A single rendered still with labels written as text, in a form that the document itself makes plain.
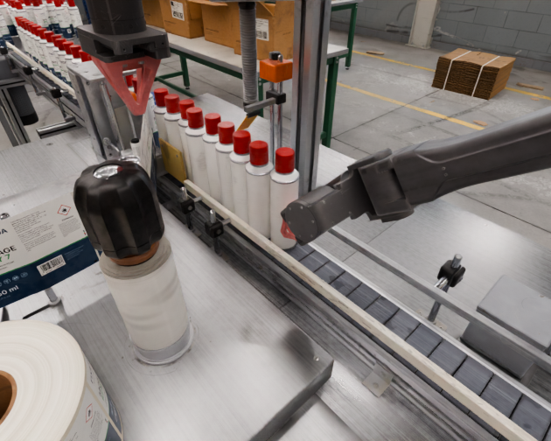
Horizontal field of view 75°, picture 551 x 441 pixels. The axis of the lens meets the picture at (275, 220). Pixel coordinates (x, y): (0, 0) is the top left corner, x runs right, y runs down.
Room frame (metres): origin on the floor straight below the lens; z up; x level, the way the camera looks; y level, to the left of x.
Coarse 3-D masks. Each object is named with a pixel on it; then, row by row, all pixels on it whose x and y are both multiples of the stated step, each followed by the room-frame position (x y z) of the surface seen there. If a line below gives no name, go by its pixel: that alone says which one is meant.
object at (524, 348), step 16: (352, 240) 0.46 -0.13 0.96; (368, 256) 0.43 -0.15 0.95; (384, 256) 0.42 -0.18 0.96; (400, 272) 0.39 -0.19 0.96; (416, 288) 0.36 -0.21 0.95; (432, 288) 0.35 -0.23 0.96; (448, 304) 0.33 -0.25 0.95; (464, 304) 0.32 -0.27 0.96; (480, 320) 0.30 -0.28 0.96; (496, 336) 0.28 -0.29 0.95; (512, 336) 0.27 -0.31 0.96; (528, 352) 0.25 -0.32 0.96; (544, 368) 0.23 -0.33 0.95
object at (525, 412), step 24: (216, 216) 0.63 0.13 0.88; (312, 264) 0.48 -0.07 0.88; (336, 264) 0.48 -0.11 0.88; (312, 288) 0.42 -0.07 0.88; (336, 288) 0.42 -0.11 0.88; (360, 288) 0.42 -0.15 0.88; (384, 312) 0.37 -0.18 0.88; (408, 336) 0.33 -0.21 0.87; (432, 336) 0.33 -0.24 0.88; (432, 360) 0.28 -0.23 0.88; (456, 360) 0.28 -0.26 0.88; (432, 384) 0.25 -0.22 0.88; (480, 384) 0.25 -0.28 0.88; (504, 384) 0.25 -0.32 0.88; (504, 408) 0.22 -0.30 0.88; (528, 408) 0.22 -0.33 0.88; (528, 432) 0.19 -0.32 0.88
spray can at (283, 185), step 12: (276, 156) 0.53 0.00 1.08; (288, 156) 0.53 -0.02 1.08; (276, 168) 0.53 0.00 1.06; (288, 168) 0.53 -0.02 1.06; (276, 180) 0.52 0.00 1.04; (288, 180) 0.52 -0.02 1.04; (276, 192) 0.52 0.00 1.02; (288, 192) 0.52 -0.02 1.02; (276, 204) 0.52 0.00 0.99; (276, 216) 0.52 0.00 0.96; (276, 228) 0.52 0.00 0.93; (276, 240) 0.52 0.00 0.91; (288, 240) 0.52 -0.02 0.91
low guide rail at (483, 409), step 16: (192, 192) 0.69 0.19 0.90; (224, 208) 0.61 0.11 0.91; (240, 224) 0.56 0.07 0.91; (256, 240) 0.52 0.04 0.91; (288, 256) 0.47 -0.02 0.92; (304, 272) 0.43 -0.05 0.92; (320, 288) 0.40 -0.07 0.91; (336, 304) 0.37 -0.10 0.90; (352, 304) 0.36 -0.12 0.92; (368, 320) 0.33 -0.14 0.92; (384, 336) 0.31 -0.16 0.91; (400, 352) 0.28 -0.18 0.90; (416, 352) 0.28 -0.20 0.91; (432, 368) 0.25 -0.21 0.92; (448, 384) 0.23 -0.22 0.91; (464, 400) 0.22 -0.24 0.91; (480, 400) 0.21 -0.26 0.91; (480, 416) 0.20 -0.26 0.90; (496, 416) 0.19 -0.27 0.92; (512, 432) 0.17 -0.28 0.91
